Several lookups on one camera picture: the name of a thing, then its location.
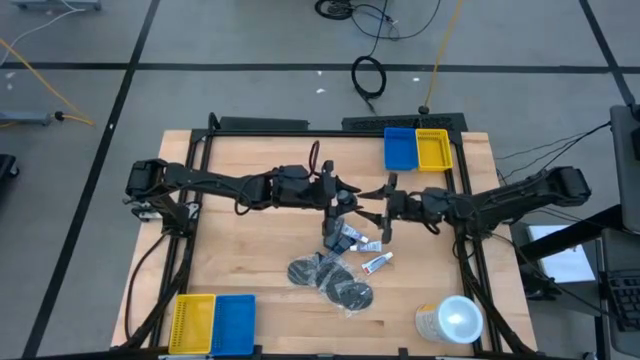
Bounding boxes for left gripper cable loop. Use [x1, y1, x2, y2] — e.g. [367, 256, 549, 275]
[308, 140, 324, 177]

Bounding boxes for grey monitor back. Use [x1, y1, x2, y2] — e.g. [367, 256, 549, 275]
[608, 103, 640, 234]

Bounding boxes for blue plastic basket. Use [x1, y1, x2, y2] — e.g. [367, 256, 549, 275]
[210, 293, 257, 357]
[383, 126, 419, 172]

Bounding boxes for white yellow wipes canister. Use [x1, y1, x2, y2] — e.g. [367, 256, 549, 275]
[414, 294, 485, 345]

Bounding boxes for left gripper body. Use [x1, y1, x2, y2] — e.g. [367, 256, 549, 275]
[269, 159, 347, 237]

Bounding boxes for white paper sheet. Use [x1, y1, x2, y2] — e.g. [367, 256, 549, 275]
[527, 224, 596, 284]

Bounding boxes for grey metal stand foot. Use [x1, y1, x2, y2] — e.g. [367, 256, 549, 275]
[0, 110, 54, 127]
[10, 0, 103, 12]

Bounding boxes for yellow plastic basket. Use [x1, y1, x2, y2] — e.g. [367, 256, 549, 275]
[415, 128, 454, 173]
[168, 293, 217, 355]

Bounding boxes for black desk leg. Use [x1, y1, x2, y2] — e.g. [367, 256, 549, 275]
[517, 204, 624, 264]

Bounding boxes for yellow cable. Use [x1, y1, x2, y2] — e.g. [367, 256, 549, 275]
[423, 0, 466, 115]
[0, 38, 96, 127]

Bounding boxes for black laptop keyboard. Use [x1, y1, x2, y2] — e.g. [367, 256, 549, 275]
[599, 227, 640, 359]

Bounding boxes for tangled black cable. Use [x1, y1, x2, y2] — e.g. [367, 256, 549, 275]
[313, 0, 444, 42]

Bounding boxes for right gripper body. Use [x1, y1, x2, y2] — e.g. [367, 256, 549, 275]
[382, 172, 454, 245]

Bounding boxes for white cable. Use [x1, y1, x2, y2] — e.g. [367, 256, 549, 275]
[0, 0, 86, 66]

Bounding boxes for white red toothpaste tube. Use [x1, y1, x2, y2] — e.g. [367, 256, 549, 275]
[360, 251, 395, 277]

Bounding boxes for coiled black cable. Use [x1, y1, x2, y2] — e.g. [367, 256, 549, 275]
[350, 54, 388, 114]

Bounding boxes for Crest white purple toothpaste tube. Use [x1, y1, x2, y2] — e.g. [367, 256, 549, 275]
[339, 223, 370, 245]

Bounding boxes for black caster wheel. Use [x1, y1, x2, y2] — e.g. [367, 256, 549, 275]
[0, 153, 21, 181]

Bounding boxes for bagged dark batteries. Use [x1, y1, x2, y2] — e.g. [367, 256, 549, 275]
[322, 214, 347, 251]

